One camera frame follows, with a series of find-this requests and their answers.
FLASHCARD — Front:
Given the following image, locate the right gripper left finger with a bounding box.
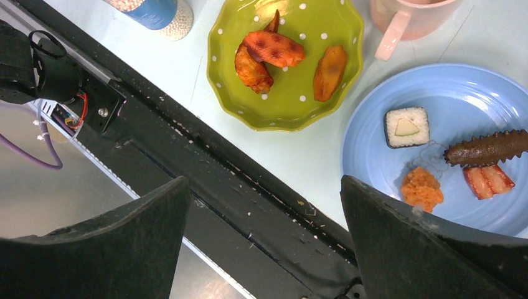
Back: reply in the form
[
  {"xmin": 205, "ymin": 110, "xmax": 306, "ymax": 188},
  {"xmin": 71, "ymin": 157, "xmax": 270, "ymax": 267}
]
[{"xmin": 1, "ymin": 176, "xmax": 191, "ymax": 298}]

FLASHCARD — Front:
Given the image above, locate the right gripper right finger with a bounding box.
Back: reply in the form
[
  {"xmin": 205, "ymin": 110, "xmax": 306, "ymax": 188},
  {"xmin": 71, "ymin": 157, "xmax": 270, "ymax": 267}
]
[{"xmin": 341, "ymin": 176, "xmax": 527, "ymax": 298}]

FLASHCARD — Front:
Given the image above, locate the tall jar blue label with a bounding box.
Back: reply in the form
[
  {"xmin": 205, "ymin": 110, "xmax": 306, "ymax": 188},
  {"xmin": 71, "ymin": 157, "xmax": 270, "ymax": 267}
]
[{"xmin": 105, "ymin": 0, "xmax": 194, "ymax": 41}]

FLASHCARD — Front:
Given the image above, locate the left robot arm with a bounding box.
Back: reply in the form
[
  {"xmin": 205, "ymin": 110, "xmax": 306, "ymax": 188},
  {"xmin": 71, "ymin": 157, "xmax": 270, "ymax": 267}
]
[{"xmin": 1, "ymin": 20, "xmax": 84, "ymax": 105}]

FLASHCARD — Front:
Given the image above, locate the orange food chunk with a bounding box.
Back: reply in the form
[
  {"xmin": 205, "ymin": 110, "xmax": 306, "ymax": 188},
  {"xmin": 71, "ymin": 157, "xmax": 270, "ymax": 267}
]
[{"xmin": 400, "ymin": 167, "xmax": 444, "ymax": 213}]

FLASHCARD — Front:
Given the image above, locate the red white meat slice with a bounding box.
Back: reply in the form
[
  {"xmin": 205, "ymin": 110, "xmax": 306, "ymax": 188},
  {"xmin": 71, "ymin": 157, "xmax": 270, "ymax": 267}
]
[{"xmin": 463, "ymin": 164, "xmax": 516, "ymax": 200}]

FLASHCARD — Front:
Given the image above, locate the sushi roll piece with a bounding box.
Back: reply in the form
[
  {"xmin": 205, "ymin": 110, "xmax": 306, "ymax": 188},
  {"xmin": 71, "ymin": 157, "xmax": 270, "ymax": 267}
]
[{"xmin": 384, "ymin": 107, "xmax": 430, "ymax": 149}]

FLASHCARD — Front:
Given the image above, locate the brown sea cucumber toy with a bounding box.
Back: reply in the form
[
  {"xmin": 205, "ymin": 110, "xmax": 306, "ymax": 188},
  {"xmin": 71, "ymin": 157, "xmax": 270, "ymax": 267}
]
[{"xmin": 443, "ymin": 130, "xmax": 527, "ymax": 168}]

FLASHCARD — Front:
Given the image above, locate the blue plate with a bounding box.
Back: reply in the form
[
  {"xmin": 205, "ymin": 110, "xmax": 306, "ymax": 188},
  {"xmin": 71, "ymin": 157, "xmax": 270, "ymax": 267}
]
[{"xmin": 341, "ymin": 64, "xmax": 527, "ymax": 238}]

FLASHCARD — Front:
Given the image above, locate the green dotted plate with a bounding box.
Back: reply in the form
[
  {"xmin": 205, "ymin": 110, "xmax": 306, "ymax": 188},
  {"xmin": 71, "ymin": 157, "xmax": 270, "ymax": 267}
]
[{"xmin": 206, "ymin": 0, "xmax": 365, "ymax": 133}]

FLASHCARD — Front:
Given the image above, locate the brown fried food piece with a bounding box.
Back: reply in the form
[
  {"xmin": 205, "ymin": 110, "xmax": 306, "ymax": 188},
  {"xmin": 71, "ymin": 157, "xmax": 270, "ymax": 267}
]
[{"xmin": 313, "ymin": 45, "xmax": 348, "ymax": 102}]

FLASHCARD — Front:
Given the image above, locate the orange chicken wing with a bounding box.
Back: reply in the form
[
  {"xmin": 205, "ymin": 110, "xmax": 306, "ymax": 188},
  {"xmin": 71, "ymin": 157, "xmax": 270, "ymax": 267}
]
[
  {"xmin": 242, "ymin": 31, "xmax": 306, "ymax": 68},
  {"xmin": 234, "ymin": 44, "xmax": 274, "ymax": 94}
]

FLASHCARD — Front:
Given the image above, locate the pink mug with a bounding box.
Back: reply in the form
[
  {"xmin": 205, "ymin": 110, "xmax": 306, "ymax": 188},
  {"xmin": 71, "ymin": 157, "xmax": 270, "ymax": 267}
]
[{"xmin": 369, "ymin": 0, "xmax": 462, "ymax": 61}]

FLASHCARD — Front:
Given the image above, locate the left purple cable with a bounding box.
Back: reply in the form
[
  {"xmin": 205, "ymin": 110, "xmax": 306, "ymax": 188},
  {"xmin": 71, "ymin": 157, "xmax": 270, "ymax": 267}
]
[{"xmin": 0, "ymin": 123, "xmax": 64, "ymax": 171}]

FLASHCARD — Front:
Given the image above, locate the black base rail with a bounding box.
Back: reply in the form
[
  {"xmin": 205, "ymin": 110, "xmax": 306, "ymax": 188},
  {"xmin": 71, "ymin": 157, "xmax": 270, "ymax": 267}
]
[{"xmin": 1, "ymin": 1, "xmax": 366, "ymax": 298}]

